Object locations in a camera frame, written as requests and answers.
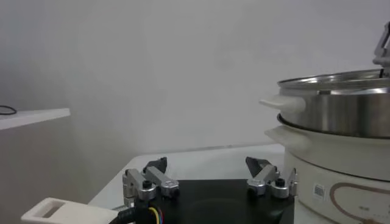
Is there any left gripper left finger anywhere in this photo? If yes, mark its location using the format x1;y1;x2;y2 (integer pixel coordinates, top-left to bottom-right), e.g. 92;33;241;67
122;156;180;208

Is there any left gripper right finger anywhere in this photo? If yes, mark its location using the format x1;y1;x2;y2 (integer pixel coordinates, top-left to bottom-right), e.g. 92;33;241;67
246;156;298;199

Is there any white electric cooker pot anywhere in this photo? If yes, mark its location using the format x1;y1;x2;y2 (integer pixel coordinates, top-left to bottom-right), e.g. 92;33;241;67
264;125;390;224

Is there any glass lid with white handle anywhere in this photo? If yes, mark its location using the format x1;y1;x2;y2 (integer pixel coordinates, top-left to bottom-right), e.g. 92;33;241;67
20;197;119;224

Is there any stainless perforated steamer basket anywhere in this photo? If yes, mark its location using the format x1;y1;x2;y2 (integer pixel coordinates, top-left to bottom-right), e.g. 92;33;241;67
259;68;390;138

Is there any white side table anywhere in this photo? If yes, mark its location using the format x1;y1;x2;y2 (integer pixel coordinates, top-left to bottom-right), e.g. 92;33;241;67
0;108;71;131

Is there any left gripper wire bundle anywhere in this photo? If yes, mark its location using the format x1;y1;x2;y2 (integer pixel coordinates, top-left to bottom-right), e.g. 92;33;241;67
108;206;165;224

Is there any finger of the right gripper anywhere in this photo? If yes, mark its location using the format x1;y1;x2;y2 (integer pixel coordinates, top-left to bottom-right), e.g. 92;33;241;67
373;21;390;77

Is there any black looped cable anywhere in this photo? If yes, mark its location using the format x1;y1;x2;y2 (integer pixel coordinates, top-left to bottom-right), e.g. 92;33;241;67
0;105;18;116

